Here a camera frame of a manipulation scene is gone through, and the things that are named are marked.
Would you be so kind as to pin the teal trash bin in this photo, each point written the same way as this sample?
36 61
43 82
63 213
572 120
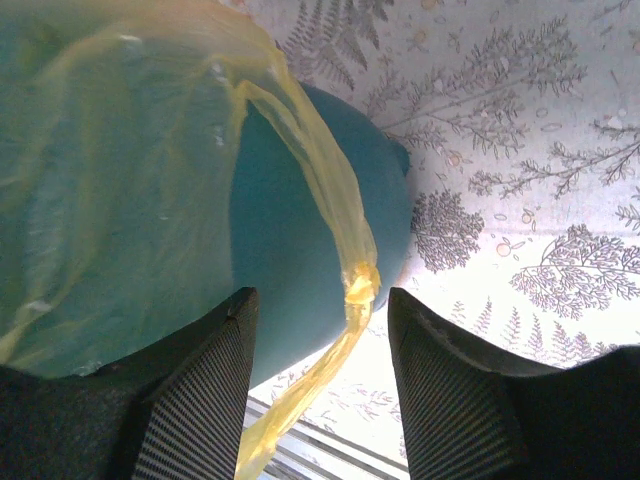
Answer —
281 245

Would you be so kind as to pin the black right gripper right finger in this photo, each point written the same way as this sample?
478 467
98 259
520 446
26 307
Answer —
472 410

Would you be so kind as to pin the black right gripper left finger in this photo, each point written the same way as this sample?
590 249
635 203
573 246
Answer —
173 410

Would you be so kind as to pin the yellow trash bag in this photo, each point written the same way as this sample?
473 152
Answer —
121 123

